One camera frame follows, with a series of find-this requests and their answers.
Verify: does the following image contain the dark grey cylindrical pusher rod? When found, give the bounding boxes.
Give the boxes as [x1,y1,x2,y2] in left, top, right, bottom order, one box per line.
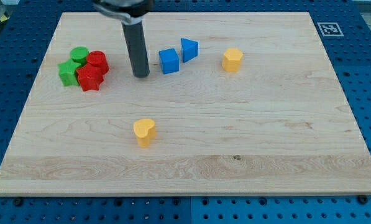
[122,21,150,78]

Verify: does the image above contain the blue cube block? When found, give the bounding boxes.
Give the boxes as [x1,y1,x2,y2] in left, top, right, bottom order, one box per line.
[159,48,180,75]

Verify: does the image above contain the yellow heart block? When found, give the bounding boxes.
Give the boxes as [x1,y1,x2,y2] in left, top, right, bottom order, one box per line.
[133,118,157,147]

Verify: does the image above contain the red cylinder block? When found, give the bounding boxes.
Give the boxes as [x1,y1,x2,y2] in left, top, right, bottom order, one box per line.
[86,50,109,75]

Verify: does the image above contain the blue triangular prism block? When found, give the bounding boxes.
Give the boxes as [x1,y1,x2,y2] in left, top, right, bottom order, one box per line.
[181,38,199,63]

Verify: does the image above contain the green cylinder block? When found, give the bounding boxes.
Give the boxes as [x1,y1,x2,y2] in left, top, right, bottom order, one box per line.
[70,46,89,66]

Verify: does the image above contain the red star block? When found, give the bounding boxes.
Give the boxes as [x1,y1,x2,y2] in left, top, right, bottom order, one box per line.
[76,63,104,91]

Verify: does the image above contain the green star block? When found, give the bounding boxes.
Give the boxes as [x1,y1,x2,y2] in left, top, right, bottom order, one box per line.
[57,58,81,86]

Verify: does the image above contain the yellow hexagon block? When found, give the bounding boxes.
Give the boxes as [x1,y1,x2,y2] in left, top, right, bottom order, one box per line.
[221,48,244,72]

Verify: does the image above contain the wooden board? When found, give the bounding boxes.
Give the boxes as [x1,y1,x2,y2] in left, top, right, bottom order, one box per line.
[0,12,371,197]

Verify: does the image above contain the white fiducial marker tag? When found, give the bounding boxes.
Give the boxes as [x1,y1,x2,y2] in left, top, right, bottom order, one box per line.
[317,22,344,37]

